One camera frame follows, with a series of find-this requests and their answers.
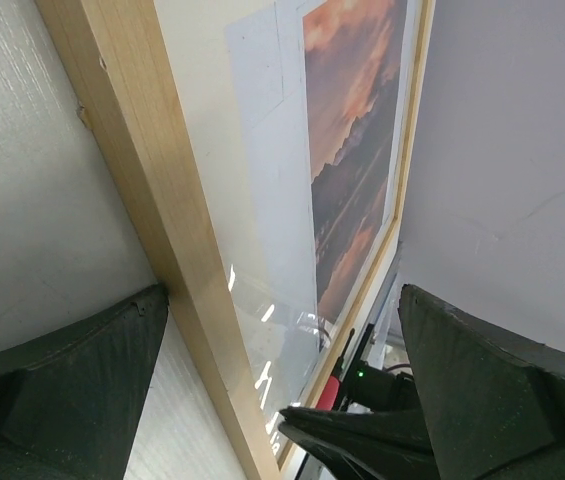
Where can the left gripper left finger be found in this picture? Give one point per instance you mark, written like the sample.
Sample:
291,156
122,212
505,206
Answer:
71,400

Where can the wooden picture frame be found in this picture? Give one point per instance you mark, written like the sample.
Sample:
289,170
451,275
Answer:
199,109

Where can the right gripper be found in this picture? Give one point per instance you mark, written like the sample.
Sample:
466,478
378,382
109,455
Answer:
377,445

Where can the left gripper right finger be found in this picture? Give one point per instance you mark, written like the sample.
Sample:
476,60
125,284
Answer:
493,400

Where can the red handled screwdriver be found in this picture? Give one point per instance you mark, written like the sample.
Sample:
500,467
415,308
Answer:
330,391

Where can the sunset photo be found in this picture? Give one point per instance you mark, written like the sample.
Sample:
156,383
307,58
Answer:
352,65

